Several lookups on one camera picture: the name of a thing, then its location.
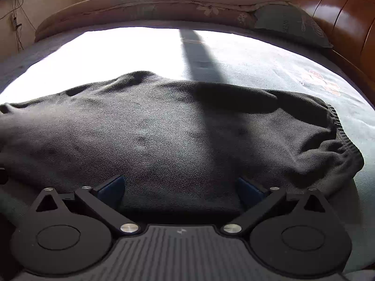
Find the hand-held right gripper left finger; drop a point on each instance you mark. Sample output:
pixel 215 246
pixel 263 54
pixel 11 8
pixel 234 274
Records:
pixel 112 188

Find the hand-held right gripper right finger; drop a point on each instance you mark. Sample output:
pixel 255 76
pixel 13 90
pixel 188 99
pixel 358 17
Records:
pixel 247 188

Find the teal printed pillow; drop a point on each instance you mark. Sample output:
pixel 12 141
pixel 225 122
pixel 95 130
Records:
pixel 293 25

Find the wooden headboard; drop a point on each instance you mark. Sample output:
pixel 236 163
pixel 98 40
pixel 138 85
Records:
pixel 342 8

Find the dark grey pants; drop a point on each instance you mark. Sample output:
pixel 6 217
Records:
pixel 164 134

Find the bed with floral teal sheet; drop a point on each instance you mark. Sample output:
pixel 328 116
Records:
pixel 117 49

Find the folded floral quilt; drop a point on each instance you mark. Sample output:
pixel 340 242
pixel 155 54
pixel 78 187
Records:
pixel 152 5

